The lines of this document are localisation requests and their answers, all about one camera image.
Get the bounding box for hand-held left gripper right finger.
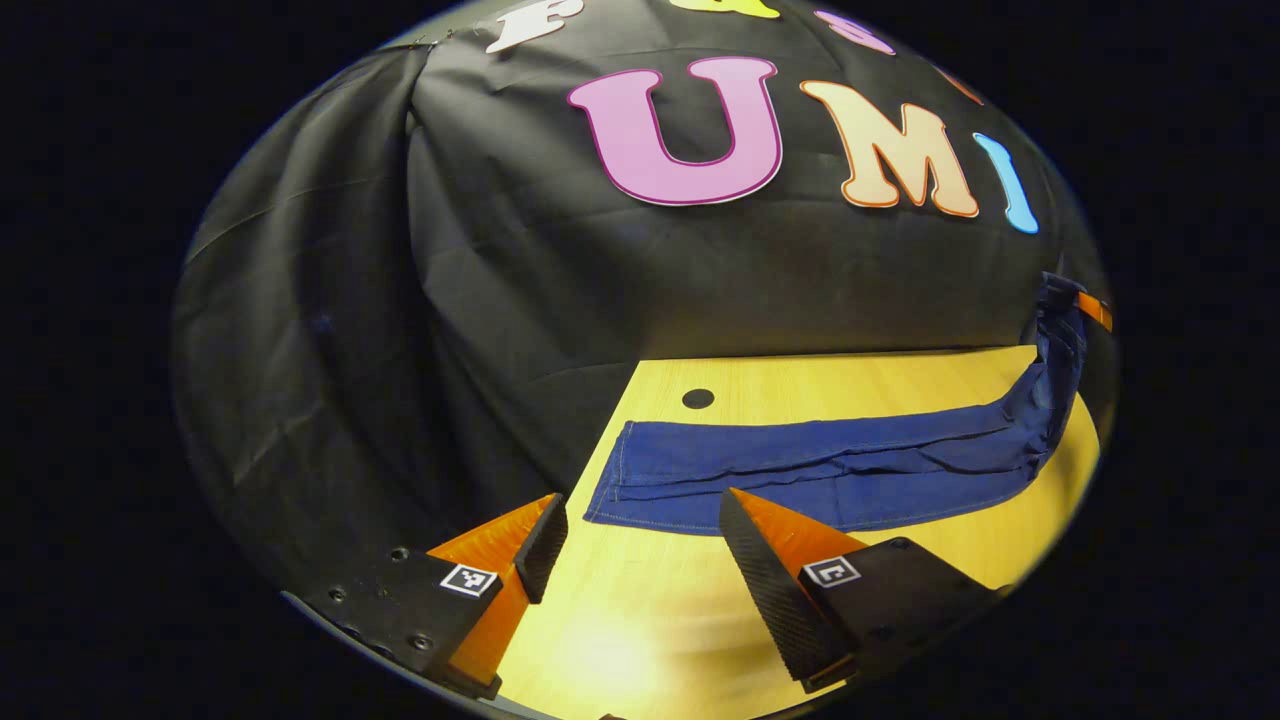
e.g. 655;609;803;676
717;486;1011;695

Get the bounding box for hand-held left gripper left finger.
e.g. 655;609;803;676
285;491;570;702

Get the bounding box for blue jeans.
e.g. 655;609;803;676
583;272;1091;536

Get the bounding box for black backdrop cloth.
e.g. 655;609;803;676
170;0;1113;601

